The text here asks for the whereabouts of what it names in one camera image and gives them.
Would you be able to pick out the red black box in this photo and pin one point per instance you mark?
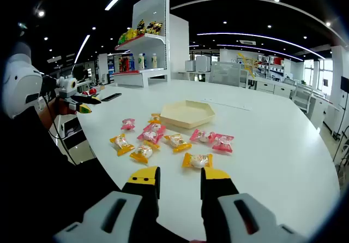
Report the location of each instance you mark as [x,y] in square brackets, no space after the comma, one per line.
[123,63]

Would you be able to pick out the white chest-worn device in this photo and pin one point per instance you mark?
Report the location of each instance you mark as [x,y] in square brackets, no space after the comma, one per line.
[20,90]

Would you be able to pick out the person's right hand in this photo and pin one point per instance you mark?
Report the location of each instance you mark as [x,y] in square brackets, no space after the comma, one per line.
[197,241]

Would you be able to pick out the white drawer cabinet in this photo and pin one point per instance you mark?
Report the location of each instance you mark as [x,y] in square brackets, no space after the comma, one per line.
[265,86]
[283,90]

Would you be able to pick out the black smartphone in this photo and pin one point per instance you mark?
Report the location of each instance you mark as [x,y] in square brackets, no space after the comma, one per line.
[111,97]

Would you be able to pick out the cream drink bottle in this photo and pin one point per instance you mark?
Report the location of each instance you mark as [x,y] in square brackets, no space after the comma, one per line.
[154,60]

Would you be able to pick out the ceiling air conditioner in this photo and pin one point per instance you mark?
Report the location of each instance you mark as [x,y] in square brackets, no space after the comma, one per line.
[247,42]

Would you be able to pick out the green yellow snack bag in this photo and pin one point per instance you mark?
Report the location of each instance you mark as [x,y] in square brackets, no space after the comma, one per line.
[124,36]

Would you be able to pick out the yellow wall decoration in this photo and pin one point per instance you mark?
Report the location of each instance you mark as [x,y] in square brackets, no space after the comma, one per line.
[246,62]

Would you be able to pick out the red small object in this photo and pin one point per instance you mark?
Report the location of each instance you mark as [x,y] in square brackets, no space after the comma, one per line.
[91,91]

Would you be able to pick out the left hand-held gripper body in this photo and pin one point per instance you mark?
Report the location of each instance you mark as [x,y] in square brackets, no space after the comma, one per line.
[65,88]

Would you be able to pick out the large white box appliance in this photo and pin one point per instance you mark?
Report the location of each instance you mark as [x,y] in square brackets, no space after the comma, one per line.
[203,63]

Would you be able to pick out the white tall panel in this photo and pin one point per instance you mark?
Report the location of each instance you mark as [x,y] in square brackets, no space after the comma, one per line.
[178,46]

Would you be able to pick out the person's left hand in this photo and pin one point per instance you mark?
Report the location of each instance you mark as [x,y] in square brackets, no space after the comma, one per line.
[63,108]

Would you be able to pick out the white shelf with boxes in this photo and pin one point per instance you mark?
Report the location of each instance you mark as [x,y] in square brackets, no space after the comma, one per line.
[272,67]

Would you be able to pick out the orange marshmallow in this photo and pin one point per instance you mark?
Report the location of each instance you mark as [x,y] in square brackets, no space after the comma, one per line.
[177,142]
[155,117]
[197,160]
[121,143]
[142,152]

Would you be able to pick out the blue drink bottle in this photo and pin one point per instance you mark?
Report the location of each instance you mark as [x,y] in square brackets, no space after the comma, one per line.
[131,62]

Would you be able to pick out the black screen on stand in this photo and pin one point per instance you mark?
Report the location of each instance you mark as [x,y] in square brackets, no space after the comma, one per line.
[345,86]

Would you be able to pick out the white office chair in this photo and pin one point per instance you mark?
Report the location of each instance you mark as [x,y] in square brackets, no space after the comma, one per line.
[303,97]

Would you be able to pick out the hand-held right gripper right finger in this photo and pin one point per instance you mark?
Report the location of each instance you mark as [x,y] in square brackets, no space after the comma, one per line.
[245,218]

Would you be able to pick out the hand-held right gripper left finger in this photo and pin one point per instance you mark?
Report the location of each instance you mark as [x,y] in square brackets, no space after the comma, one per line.
[109,218]

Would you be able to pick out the black yellow snack bag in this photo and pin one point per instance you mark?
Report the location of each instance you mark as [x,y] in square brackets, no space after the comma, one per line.
[141,26]
[155,27]

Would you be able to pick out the white display shelf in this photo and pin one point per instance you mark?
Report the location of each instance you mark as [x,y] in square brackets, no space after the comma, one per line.
[152,11]

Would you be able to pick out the beige hexagonal bowl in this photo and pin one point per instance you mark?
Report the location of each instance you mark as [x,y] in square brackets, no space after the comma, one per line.
[185,114]

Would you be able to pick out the pink marshmallow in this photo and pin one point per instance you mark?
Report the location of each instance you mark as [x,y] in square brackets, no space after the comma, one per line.
[128,123]
[203,136]
[155,127]
[223,142]
[148,136]

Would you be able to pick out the small black screen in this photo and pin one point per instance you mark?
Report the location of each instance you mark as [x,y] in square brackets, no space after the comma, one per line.
[325,82]

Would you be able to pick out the white green drink bottle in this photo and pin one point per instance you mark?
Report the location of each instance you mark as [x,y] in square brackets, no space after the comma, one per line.
[141,61]

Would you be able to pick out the person in black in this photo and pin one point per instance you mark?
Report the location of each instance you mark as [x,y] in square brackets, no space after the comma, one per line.
[41,185]

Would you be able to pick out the white low cabinet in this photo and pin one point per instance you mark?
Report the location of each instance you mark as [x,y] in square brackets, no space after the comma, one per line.
[69,120]

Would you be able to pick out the small white box appliance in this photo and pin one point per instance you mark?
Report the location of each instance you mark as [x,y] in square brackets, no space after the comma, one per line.
[190,65]

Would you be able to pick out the white table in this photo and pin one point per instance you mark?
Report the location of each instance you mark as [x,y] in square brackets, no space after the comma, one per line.
[272,150]

